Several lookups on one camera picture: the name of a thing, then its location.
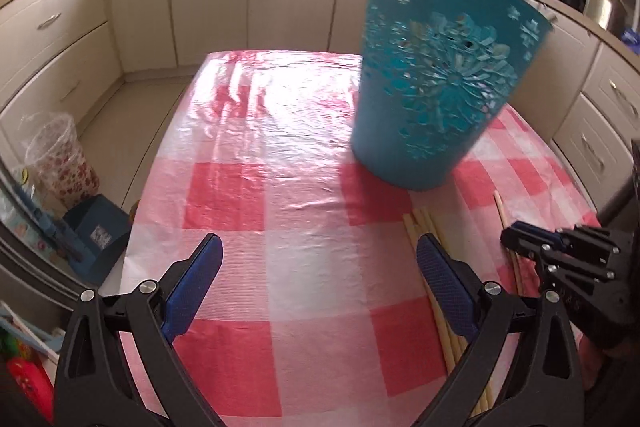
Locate bamboo chopstick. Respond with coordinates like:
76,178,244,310
402,208,457,375
422,210,494,416
410,209,490,417

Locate teal perforated plastic basket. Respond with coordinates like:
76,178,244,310
350,0,552,191

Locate blue dustpan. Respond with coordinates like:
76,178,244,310
63,194,131,286

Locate floral plastic trash bin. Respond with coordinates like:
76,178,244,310
24,113,100,209

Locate pink checkered tablecloth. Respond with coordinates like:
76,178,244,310
120,51,596,426

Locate cream kitchen cabinets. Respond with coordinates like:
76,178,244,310
1,0,639,206

